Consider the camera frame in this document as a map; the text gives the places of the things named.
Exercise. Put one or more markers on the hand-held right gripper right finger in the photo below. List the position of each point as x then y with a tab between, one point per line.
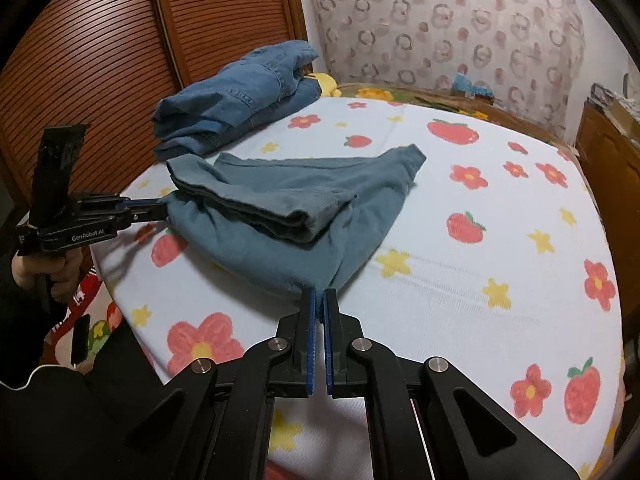
330	340

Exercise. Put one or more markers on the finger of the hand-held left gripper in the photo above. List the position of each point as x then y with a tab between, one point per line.
145	216
145	203

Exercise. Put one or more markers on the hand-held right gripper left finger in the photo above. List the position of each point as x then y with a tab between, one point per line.
311	340

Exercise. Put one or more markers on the teal shorts pants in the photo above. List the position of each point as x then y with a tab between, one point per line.
280	220

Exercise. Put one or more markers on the person's left hand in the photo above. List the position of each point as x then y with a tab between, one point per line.
65	272

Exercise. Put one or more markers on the red printed cloth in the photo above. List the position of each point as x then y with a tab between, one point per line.
100	315

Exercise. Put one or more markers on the blue denim jeans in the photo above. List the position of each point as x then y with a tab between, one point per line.
235	95

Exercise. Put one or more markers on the wooden louvred wardrobe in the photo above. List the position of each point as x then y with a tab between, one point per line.
125	50

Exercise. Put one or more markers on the flower and strawberry bed sheet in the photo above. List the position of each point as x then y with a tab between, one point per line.
475	270

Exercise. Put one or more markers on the person's dark clothing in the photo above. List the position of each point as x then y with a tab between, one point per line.
75	425

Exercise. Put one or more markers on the yellow plush toy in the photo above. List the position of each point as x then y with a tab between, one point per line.
325	84

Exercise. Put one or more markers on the floral blanket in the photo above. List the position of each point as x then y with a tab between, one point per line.
450	105

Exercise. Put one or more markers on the small cardboard box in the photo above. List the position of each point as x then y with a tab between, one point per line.
482	94

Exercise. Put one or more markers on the small blue toy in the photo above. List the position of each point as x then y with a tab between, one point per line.
467	84

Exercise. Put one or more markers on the wooden sideboard cabinet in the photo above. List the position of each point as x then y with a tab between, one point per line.
607	155

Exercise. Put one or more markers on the circle patterned curtain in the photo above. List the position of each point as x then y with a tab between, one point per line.
450	20

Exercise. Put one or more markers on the clear plastic container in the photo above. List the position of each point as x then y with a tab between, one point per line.
600	92

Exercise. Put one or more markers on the open cardboard box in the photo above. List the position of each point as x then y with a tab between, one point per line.
625	110

